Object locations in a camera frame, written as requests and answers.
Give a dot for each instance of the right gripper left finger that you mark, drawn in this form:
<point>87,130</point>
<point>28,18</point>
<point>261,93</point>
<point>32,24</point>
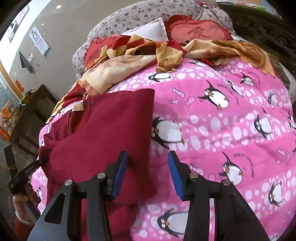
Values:
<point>78,210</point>

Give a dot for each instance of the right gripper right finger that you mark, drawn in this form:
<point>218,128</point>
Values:
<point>234,219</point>

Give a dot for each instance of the dark red knit garment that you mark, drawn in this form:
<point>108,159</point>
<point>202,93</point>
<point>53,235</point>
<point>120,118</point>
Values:
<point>90,136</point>

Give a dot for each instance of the person left hand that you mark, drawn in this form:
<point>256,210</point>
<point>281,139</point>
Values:
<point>20,199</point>

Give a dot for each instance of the dark wooden desk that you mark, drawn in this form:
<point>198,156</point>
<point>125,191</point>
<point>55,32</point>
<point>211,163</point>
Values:
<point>33,117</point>

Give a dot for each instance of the pink penguin quilt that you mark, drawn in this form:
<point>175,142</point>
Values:
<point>235,123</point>

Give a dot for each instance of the red heart pillow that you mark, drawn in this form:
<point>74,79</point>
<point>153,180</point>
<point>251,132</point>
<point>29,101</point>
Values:
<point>182,28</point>
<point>95,48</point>

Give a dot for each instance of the red yellow checked blanket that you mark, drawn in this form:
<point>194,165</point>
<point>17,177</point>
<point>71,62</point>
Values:
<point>115,65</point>

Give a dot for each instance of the grey floral pillow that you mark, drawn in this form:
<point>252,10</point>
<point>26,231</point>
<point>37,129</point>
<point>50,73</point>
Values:
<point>143,12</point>

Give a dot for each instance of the dark wooden headboard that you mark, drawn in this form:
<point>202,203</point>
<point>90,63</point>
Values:
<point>266,30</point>

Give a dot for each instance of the white pillow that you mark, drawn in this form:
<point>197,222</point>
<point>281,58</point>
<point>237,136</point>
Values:
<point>154,30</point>

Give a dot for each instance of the dark cloth on wall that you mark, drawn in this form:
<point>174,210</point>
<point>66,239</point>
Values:
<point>25,63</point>

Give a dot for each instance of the white wall poster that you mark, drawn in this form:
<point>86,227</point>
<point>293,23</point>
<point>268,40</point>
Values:
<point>39,41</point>

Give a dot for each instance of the framed wall picture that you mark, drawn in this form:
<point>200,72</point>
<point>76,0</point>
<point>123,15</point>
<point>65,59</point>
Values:
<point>16,22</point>

